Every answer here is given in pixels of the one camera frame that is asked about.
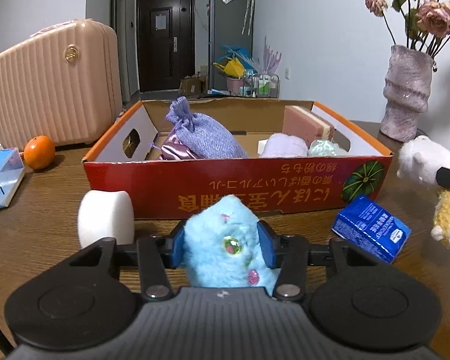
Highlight white yellow plush dog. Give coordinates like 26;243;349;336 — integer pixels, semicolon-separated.
397;135;450;248

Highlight blue plush toy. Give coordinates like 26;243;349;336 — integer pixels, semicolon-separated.
183;195;280;294

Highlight blue handkerchief tissue pack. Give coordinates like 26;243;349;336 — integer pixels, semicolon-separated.
331;195;411;263

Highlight pink satin scrunchie bonnet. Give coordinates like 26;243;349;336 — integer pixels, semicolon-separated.
160;132;199;161

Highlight white plastic bundle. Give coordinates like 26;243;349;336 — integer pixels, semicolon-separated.
308;139;349;157

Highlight purple drawstring pouch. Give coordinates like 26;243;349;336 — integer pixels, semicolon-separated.
149;96;249;159

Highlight red cardboard box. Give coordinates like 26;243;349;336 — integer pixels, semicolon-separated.
82;97;393;219

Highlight pink textured vase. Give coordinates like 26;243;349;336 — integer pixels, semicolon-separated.
380;45;434;142

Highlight orange fruit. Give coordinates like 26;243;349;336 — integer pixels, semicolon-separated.
23;135;55;171

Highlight dried pink roses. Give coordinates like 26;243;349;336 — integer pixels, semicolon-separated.
364;0;450;59

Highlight cardboard box on floor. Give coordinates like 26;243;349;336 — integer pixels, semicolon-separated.
179;76;206;97

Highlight pink ribbed suitcase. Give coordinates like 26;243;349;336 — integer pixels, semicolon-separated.
0;19;122;149

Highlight blue yellow bags pile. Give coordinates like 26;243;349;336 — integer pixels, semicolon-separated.
213;45;257;79

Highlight dark entrance door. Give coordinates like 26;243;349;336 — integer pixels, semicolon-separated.
136;0;196;93

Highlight hanging umbrella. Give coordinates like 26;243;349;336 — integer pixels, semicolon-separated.
241;0;255;36

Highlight grey refrigerator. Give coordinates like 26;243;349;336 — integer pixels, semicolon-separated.
208;0;254;90

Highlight wire cart with bottles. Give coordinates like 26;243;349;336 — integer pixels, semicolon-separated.
239;74;280;98

